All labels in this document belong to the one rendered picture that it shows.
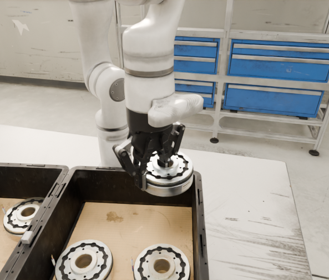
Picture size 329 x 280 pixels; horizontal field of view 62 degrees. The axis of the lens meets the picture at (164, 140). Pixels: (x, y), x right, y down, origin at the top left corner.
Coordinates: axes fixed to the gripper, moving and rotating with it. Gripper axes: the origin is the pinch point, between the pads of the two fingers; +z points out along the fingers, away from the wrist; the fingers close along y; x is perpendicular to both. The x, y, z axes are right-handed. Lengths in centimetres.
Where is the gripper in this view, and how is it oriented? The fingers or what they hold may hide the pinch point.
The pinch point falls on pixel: (152, 174)
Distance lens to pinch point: 50.0
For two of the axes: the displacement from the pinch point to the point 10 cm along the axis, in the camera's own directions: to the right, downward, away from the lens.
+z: 0.0, 8.5, 5.3
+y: -7.7, 3.4, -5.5
